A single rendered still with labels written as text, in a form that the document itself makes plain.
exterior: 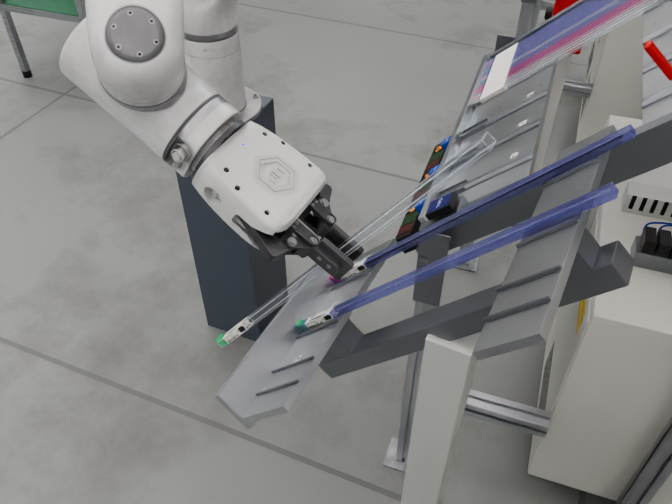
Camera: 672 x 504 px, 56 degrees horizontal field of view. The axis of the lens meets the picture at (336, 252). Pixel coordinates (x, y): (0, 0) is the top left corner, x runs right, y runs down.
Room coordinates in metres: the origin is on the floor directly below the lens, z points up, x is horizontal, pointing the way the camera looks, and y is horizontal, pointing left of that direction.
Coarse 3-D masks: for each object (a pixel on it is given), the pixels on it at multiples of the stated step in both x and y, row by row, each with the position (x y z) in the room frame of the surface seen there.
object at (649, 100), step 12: (648, 12) 1.15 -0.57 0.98; (660, 12) 1.11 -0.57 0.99; (648, 24) 1.10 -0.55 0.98; (660, 24) 1.07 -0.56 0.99; (648, 36) 1.05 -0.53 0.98; (660, 36) 1.02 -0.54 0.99; (660, 48) 0.98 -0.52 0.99; (648, 60) 0.96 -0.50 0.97; (648, 72) 0.92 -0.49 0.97; (660, 72) 0.90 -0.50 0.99; (648, 84) 0.88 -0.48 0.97; (660, 84) 0.86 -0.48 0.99; (648, 96) 0.84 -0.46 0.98; (660, 96) 0.83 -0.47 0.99; (648, 108) 0.81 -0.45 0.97; (660, 108) 0.79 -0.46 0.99; (648, 120) 0.78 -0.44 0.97
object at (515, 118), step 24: (552, 72) 1.17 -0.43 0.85; (504, 96) 1.20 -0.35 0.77; (528, 96) 1.12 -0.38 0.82; (480, 120) 1.16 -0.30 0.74; (504, 120) 1.08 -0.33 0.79; (528, 120) 1.02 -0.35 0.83; (504, 144) 0.98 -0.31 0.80; (528, 144) 0.93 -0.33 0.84; (480, 168) 0.95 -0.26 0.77; (504, 168) 0.89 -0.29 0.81; (528, 168) 0.84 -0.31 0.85; (456, 192) 0.90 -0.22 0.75; (480, 192) 0.86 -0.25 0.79
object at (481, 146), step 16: (480, 144) 0.40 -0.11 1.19; (464, 160) 0.41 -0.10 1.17; (432, 176) 0.42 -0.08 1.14; (448, 176) 0.41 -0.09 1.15; (416, 192) 0.42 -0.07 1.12; (432, 192) 0.42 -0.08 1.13; (400, 208) 0.43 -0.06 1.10; (368, 224) 0.45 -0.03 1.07; (384, 224) 0.44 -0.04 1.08; (352, 240) 0.45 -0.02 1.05; (368, 240) 0.44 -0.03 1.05; (304, 272) 0.49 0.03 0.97; (320, 272) 0.47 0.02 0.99; (288, 288) 0.48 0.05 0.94; (272, 304) 0.49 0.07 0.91; (256, 320) 0.51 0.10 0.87
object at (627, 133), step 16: (624, 128) 0.57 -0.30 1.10; (592, 144) 0.58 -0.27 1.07; (608, 144) 0.56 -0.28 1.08; (560, 160) 0.59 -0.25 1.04; (576, 160) 0.57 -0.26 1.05; (528, 176) 0.60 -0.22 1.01; (544, 176) 0.59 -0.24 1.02; (496, 192) 0.62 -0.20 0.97; (512, 192) 0.60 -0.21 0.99; (464, 208) 0.64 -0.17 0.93; (480, 208) 0.61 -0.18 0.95; (448, 224) 0.63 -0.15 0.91; (416, 240) 0.65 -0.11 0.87; (384, 256) 0.67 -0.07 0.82
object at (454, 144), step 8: (488, 56) 1.47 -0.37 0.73; (480, 64) 1.43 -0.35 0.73; (480, 72) 1.38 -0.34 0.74; (480, 80) 1.35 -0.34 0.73; (472, 88) 1.31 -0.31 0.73; (472, 96) 1.27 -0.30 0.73; (464, 104) 1.25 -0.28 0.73; (464, 112) 1.20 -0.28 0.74; (472, 112) 1.23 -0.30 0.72; (464, 120) 1.18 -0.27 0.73; (456, 128) 1.14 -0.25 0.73; (464, 128) 1.16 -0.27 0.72; (456, 136) 1.11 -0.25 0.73; (448, 144) 1.09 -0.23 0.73; (456, 144) 1.09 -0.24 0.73; (448, 152) 1.05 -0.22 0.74; (456, 152) 1.07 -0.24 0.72; (448, 160) 1.03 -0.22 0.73; (432, 200) 0.91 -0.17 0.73; (424, 208) 0.88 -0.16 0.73; (424, 216) 0.86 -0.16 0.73
